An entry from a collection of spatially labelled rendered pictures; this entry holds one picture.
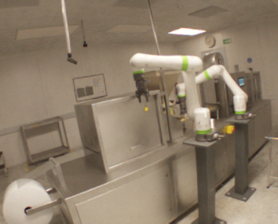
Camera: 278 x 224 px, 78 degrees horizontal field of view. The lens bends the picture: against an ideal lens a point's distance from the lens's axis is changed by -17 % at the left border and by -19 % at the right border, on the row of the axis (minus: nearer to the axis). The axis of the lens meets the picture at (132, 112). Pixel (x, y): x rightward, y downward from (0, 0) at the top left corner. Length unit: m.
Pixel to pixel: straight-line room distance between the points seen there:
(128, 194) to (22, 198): 0.82
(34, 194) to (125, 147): 0.84
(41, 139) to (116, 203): 4.06
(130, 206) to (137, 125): 0.68
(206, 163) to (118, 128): 0.76
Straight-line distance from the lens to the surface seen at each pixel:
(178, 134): 2.19
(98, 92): 5.82
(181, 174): 1.96
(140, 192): 1.67
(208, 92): 2.85
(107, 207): 1.56
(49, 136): 5.44
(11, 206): 1.68
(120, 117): 1.66
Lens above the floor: 1.45
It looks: 8 degrees down
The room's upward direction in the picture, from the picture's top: 10 degrees counter-clockwise
